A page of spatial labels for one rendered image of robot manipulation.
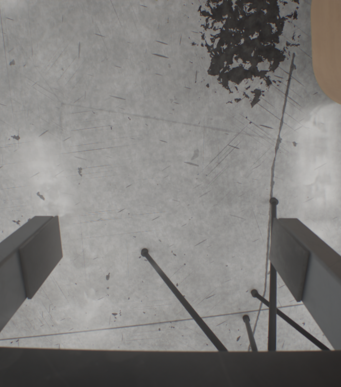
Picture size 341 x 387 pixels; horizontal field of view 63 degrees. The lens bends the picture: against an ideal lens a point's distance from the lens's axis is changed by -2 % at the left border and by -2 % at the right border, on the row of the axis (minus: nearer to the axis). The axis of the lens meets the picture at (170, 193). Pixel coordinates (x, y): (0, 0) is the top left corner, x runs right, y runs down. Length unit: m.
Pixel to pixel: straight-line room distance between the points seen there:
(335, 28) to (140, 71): 0.61
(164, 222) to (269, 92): 0.64
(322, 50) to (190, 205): 0.67
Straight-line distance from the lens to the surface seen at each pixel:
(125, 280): 1.31
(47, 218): 0.17
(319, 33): 0.94
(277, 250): 0.16
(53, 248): 0.17
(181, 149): 1.09
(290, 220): 0.17
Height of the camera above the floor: 1.08
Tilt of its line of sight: 74 degrees down
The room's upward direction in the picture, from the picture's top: 179 degrees counter-clockwise
